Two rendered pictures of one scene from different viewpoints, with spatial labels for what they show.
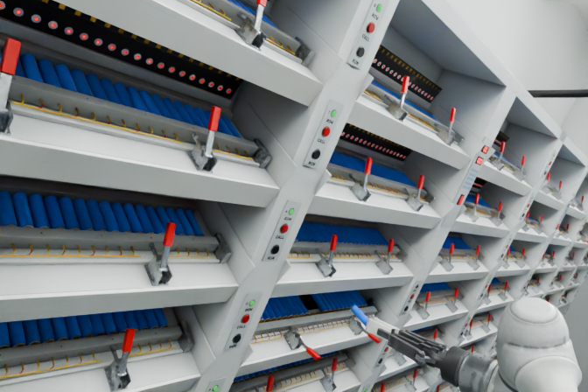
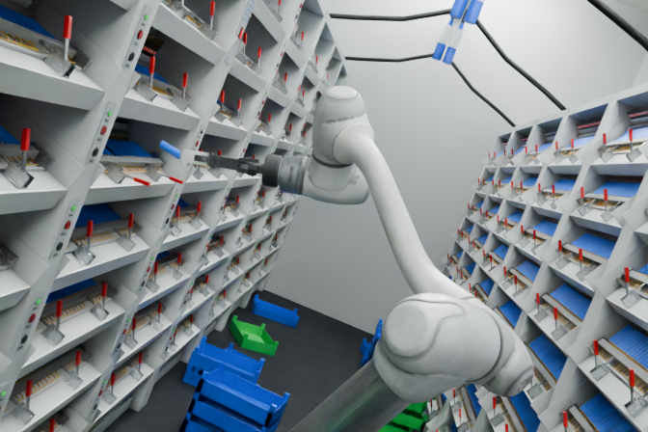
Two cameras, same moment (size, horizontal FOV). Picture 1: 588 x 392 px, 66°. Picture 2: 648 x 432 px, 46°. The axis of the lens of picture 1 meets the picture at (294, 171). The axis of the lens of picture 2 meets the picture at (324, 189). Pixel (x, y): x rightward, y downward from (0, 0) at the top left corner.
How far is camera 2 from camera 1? 0.81 m
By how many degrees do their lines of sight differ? 37
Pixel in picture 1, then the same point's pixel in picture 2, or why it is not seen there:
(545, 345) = (352, 115)
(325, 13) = not seen: outside the picture
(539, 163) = (291, 5)
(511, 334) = (329, 113)
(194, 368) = (60, 183)
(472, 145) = not seen: outside the picture
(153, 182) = not seen: outside the picture
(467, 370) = (286, 166)
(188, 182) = not seen: outside the picture
